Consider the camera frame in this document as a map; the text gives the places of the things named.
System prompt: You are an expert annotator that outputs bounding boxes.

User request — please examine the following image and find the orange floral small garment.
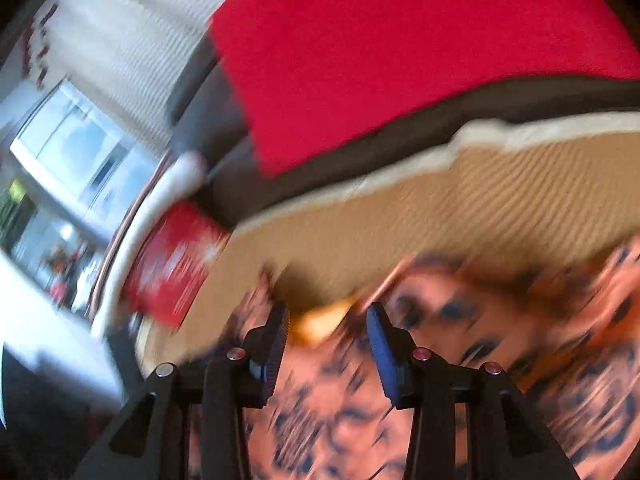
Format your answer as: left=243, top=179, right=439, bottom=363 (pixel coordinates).
left=245, top=238, right=639, bottom=479

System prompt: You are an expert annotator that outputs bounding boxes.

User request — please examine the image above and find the red gift bag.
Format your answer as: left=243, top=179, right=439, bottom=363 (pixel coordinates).
left=124, top=200, right=229, bottom=332

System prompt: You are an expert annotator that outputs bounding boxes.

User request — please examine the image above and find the woven tan bed mat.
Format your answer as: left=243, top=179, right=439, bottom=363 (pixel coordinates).
left=137, top=112, right=639, bottom=372

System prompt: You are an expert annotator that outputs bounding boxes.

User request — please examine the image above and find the white folded quilt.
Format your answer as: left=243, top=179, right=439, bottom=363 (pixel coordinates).
left=89, top=151, right=208, bottom=339

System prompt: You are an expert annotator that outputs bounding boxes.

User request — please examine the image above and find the white air conditioner unit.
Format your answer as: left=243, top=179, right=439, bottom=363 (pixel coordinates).
left=10, top=80, right=158, bottom=240

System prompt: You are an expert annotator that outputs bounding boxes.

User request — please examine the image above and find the beige curtain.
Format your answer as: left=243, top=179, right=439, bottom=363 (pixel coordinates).
left=24, top=0, right=224, bottom=155

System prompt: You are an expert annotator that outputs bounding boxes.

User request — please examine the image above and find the red cloth on headboard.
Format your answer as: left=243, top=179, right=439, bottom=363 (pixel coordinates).
left=210, top=0, right=639, bottom=176

